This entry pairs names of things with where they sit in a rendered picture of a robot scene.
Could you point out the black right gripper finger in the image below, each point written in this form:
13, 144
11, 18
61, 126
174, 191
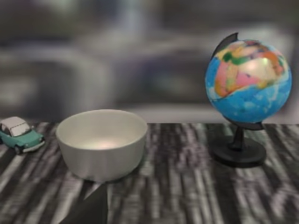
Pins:
92, 208

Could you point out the white ceramic bowl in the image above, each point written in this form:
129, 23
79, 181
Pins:
101, 144

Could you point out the teal toy car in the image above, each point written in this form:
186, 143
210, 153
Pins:
20, 135

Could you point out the desk globe on black stand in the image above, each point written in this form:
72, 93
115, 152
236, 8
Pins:
248, 86

